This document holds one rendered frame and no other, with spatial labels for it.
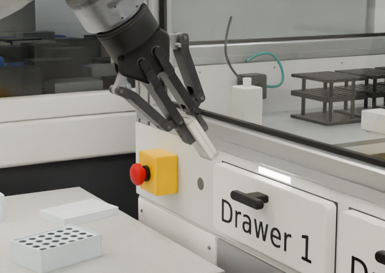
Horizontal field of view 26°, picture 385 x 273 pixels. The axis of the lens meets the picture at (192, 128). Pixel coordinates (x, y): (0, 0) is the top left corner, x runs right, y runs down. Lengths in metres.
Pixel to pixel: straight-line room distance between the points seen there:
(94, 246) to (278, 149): 0.38
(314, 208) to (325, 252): 0.06
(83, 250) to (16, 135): 0.56
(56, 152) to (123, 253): 0.56
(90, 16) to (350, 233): 0.42
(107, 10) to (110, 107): 0.96
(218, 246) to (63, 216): 0.34
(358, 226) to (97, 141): 1.01
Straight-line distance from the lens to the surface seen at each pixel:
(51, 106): 1.91
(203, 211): 1.43
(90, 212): 1.62
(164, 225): 1.57
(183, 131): 1.12
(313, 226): 1.15
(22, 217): 1.67
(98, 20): 1.03
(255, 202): 1.19
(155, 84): 1.08
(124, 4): 1.03
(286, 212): 1.19
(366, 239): 1.06
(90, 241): 1.41
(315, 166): 1.16
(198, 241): 1.46
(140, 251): 1.44
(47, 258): 1.36
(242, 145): 1.31
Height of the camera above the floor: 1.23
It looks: 11 degrees down
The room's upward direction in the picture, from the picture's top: straight up
